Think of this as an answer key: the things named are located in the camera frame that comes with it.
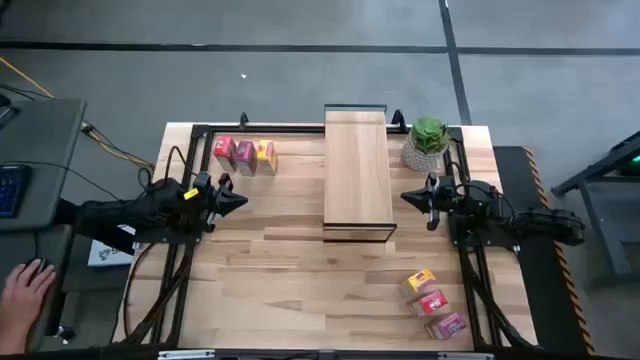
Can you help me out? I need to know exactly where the yellow Pops cereal box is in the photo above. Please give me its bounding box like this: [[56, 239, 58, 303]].
[[254, 139, 280, 177], [398, 268, 439, 300]]

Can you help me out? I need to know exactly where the person's forearm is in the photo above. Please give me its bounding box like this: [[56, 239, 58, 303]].
[[0, 319, 31, 356]]

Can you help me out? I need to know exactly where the white cardboard box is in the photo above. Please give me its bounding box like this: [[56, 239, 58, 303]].
[[87, 238, 146, 269]]

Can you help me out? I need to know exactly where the succulent in white patterned pot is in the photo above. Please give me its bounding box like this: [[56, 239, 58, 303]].
[[400, 116, 451, 174]]

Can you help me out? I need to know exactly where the black metal table frame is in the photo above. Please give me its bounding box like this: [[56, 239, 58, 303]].
[[551, 130, 640, 289]]

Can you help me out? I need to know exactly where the purple Raisin Bran cereal box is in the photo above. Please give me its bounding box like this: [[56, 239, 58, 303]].
[[233, 139, 259, 177], [424, 311, 469, 342]]

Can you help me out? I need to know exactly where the black keyboard with blue light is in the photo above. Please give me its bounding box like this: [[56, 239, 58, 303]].
[[0, 164, 32, 219]]

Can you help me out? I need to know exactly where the red Froot Loops cereal box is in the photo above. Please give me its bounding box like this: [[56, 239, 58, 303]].
[[407, 288, 450, 318], [213, 135, 239, 173]]

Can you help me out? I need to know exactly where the dark grey desk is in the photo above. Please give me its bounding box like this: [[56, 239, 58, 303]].
[[0, 224, 76, 351]]

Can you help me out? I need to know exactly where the black aluminium table frame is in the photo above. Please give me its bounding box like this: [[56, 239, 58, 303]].
[[114, 112, 539, 360]]

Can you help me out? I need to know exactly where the black cable bundle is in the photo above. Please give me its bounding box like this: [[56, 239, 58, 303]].
[[459, 247, 536, 349], [112, 242, 199, 346]]

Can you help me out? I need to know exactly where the black mat with hazard stripes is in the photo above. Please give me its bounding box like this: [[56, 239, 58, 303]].
[[492, 144, 596, 356]]

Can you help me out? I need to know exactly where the yellow cable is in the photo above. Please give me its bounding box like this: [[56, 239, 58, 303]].
[[0, 56, 156, 169]]

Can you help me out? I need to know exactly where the wooden shelf with black frame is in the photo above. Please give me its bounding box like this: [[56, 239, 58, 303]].
[[322, 103, 399, 245]]

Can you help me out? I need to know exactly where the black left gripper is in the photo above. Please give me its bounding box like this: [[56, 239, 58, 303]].
[[198, 171, 250, 233]]

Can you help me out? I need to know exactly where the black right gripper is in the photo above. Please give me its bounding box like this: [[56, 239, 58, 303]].
[[400, 171, 458, 232]]

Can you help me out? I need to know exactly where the person's hand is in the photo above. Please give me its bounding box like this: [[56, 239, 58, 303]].
[[0, 258, 57, 326]]

